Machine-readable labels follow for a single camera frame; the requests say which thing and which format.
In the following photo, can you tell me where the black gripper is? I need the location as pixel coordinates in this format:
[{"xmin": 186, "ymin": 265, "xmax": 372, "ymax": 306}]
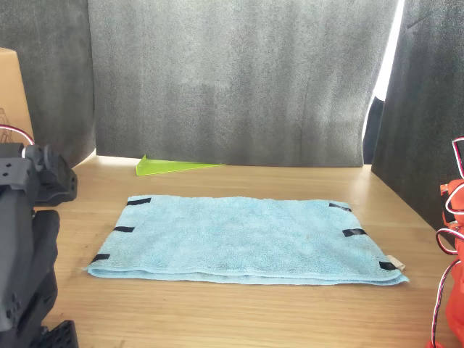
[{"xmin": 33, "ymin": 144, "xmax": 78, "ymax": 207}]

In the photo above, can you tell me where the light blue towel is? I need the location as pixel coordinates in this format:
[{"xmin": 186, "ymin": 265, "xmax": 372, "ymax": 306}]
[{"xmin": 83, "ymin": 194, "xmax": 410, "ymax": 287}]

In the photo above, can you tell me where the brown cardboard box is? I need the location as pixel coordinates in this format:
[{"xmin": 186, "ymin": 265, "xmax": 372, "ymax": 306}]
[{"xmin": 0, "ymin": 47, "xmax": 36, "ymax": 146}]

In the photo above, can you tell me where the grey foam panel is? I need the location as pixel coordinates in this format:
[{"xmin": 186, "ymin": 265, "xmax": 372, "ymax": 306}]
[
  {"xmin": 0, "ymin": 0, "xmax": 97, "ymax": 168},
  {"xmin": 88, "ymin": 0, "xmax": 400, "ymax": 168},
  {"xmin": 370, "ymin": 0, "xmax": 464, "ymax": 233}
]

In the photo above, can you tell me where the lime green plastic sheet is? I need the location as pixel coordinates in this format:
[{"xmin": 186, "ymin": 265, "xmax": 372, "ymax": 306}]
[{"xmin": 136, "ymin": 154, "xmax": 226, "ymax": 178}]

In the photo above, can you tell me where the orange arm servo cable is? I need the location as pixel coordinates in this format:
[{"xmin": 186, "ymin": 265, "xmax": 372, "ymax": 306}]
[{"xmin": 432, "ymin": 136, "xmax": 464, "ymax": 348}]

